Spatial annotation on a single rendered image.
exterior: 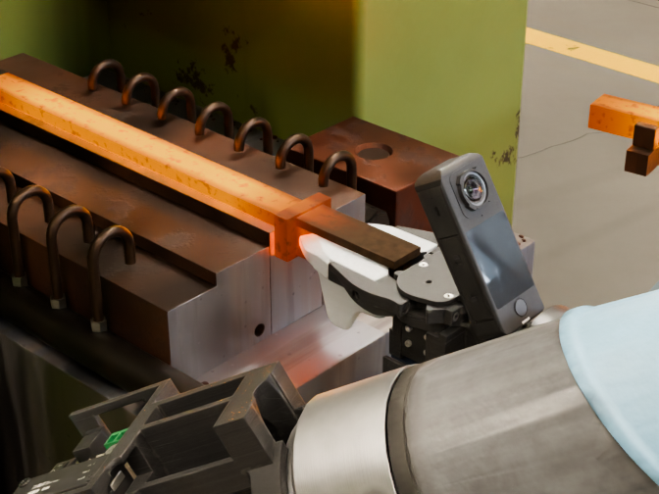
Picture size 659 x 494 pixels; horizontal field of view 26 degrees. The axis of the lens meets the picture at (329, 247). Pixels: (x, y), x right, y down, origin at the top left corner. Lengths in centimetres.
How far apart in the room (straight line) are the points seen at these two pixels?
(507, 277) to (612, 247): 217
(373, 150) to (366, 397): 70
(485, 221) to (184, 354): 23
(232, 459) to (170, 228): 55
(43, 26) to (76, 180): 36
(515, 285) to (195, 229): 25
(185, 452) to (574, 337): 16
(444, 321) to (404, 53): 44
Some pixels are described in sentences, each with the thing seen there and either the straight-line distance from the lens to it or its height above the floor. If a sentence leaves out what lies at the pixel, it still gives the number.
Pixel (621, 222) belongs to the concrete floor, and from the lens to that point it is 317.
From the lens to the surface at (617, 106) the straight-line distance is 127.
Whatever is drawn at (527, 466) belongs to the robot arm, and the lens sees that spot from 44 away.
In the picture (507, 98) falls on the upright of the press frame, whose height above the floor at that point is 91.
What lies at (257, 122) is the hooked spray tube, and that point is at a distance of 113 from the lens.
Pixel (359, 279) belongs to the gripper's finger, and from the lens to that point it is 94.
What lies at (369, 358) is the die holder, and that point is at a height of 90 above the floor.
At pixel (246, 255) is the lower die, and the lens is 100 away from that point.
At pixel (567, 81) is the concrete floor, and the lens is 386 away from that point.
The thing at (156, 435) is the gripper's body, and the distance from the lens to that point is 53.
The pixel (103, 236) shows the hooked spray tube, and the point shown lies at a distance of 97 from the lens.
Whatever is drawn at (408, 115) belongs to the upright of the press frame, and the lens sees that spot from 133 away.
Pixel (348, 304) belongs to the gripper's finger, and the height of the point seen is 97.
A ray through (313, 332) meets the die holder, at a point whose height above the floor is 91.
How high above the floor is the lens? 149
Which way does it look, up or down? 30 degrees down
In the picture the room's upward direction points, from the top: straight up
